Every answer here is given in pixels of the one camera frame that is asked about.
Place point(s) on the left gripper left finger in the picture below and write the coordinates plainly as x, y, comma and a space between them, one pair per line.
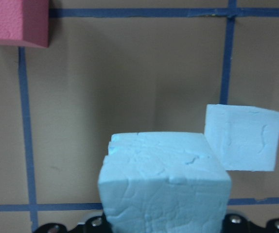
73, 223

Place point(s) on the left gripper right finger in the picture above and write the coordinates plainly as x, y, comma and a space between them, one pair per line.
235, 223

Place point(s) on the light blue foam block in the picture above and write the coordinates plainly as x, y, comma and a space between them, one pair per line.
244, 138

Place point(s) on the pink block far left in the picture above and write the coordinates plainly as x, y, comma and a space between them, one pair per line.
24, 23

